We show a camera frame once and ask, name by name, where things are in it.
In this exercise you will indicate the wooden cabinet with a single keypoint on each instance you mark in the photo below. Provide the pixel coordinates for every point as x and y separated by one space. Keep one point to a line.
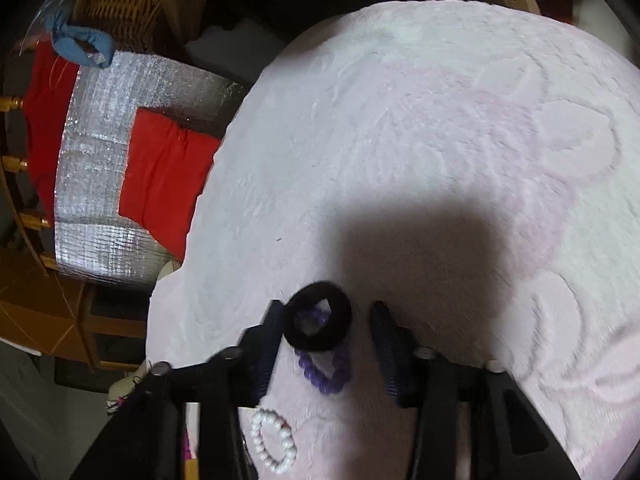
102 326

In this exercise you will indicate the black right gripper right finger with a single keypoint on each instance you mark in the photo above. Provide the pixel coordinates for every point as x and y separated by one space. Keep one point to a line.
508 438

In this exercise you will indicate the small black scrunchie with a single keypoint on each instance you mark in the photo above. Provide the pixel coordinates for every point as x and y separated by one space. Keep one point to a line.
317 318

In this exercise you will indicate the silver foil insulation sheet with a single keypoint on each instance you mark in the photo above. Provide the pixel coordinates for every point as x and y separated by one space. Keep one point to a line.
91 240

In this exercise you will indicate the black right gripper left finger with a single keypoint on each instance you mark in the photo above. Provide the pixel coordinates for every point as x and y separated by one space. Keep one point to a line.
145 438

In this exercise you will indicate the blue cloth in basket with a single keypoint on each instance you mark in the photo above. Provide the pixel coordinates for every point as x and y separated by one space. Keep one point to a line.
81 45

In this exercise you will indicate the wicker basket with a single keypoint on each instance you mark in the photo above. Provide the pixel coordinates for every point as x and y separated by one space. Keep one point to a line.
130 23

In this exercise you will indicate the red blanket on railing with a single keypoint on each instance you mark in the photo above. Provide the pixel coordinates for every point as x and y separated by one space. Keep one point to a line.
45 107

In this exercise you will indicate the red cushion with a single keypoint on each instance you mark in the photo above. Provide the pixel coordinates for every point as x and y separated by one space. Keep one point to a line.
166 170

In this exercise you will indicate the pale pink embossed towel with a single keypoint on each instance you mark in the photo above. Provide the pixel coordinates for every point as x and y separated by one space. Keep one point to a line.
475 167

